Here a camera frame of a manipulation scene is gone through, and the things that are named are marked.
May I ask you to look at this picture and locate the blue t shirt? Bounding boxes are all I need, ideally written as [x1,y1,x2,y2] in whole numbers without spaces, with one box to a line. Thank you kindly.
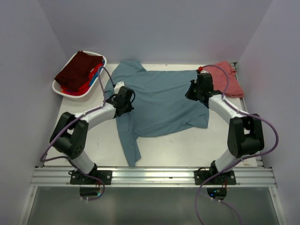
[112,60,209,167]

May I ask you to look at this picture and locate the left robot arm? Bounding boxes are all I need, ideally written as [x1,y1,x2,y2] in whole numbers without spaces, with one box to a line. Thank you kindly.
[50,82,135,184]

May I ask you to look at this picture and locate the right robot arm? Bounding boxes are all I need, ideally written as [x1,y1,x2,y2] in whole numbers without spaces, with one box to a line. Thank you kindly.
[185,71,264,184]

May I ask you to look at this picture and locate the pink folded t shirt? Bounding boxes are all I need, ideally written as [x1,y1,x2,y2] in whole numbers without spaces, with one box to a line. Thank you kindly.
[203,60,245,98]

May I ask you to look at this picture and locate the red and blue clothes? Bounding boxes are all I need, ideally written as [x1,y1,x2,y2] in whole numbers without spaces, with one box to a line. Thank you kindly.
[61,60,105,96]

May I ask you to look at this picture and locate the dark red t shirt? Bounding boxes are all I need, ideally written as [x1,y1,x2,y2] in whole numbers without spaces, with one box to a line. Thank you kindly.
[55,51,103,91]

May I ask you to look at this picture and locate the white laundry basket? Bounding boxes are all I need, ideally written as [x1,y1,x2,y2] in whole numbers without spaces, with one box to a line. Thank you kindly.
[52,51,107,102]

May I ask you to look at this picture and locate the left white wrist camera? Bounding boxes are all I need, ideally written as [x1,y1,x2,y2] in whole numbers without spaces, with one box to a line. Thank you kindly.
[114,81,124,93]

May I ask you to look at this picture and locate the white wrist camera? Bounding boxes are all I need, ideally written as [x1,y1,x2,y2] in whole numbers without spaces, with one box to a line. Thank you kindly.
[196,67,204,74]
[114,81,124,93]

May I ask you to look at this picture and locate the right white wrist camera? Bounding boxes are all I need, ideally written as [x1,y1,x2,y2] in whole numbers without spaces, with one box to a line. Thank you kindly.
[196,67,204,74]

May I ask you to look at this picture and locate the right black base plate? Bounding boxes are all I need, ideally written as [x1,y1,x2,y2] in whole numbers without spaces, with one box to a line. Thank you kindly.
[194,167,237,185]

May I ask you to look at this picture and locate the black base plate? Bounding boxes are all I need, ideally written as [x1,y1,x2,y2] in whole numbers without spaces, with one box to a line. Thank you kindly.
[68,167,113,185]
[194,167,237,185]

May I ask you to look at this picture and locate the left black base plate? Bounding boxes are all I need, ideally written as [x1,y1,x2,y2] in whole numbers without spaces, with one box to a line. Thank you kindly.
[68,167,113,185]

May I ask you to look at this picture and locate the aluminium mounting rail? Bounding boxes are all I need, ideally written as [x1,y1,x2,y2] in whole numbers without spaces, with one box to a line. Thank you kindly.
[30,166,277,188]

